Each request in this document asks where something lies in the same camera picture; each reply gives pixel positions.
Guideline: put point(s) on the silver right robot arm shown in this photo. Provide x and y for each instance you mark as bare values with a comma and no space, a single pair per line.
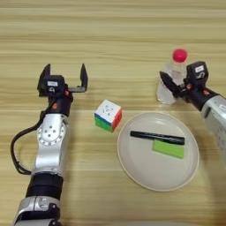
216,117

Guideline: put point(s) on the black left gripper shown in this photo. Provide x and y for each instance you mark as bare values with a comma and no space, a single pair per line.
60,104

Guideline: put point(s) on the black marker pen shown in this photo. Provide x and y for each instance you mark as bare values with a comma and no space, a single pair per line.
156,137

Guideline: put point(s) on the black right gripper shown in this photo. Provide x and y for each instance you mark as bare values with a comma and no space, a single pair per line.
198,95

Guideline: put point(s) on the clear bottle with red cap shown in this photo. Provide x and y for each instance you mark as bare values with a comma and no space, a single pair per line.
172,73

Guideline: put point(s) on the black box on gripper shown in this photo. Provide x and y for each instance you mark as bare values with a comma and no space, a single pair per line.
197,73
51,85

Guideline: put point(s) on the multicolour puzzle cube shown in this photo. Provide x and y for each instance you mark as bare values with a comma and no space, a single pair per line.
107,114

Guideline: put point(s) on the green rectangular block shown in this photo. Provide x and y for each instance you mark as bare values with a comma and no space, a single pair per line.
167,148

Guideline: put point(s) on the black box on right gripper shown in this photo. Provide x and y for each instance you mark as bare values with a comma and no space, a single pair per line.
197,73

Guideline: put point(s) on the round beige plate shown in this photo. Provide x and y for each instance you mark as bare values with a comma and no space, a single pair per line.
159,170

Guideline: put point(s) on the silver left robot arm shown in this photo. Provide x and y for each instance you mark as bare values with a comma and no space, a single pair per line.
50,147

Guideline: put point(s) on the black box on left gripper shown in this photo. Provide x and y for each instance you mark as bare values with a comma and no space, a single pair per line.
51,85

